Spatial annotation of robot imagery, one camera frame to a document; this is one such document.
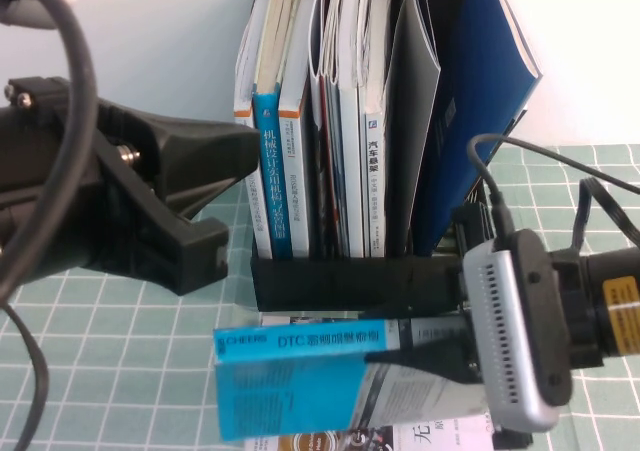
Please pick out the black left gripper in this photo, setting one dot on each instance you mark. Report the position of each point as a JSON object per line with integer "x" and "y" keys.
{"x": 45, "y": 171}

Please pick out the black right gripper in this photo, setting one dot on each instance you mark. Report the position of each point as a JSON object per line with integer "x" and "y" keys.
{"x": 475, "y": 226}

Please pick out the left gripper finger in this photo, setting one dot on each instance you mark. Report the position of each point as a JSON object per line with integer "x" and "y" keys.
{"x": 210, "y": 156}
{"x": 190, "y": 256}

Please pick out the cyan DTC book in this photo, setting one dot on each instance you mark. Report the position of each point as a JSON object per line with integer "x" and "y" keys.
{"x": 300, "y": 396}

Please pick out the blue spine mechanism book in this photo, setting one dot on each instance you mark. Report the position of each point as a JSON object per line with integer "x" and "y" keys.
{"x": 272, "y": 196}

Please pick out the white autonomous driving book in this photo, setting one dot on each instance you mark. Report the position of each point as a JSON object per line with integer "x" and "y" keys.
{"x": 440, "y": 438}

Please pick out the white book orange band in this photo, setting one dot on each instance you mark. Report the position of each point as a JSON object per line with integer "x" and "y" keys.
{"x": 295, "y": 181}
{"x": 247, "y": 61}

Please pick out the black plastic book holder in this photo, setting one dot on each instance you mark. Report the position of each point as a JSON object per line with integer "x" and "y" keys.
{"x": 340, "y": 283}

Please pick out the white thin book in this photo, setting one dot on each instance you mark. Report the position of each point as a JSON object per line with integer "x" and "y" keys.
{"x": 352, "y": 171}

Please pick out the white car suspension book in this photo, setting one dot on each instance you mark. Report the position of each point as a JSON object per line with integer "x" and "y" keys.
{"x": 374, "y": 171}

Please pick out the red-edged thin magazine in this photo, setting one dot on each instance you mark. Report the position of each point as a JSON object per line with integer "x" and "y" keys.
{"x": 325, "y": 171}

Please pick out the grey-blue thin magazine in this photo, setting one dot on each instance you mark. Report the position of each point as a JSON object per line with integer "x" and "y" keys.
{"x": 341, "y": 196}

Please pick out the dark grey magazine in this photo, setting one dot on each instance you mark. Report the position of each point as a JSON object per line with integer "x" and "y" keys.
{"x": 412, "y": 146}

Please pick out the blue cover magazine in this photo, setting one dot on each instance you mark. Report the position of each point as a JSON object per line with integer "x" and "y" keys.
{"x": 465, "y": 121}

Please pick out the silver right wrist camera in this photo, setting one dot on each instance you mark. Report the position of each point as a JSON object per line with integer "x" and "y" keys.
{"x": 500, "y": 331}

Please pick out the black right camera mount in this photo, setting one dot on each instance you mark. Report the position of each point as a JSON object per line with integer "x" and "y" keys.
{"x": 580, "y": 331}

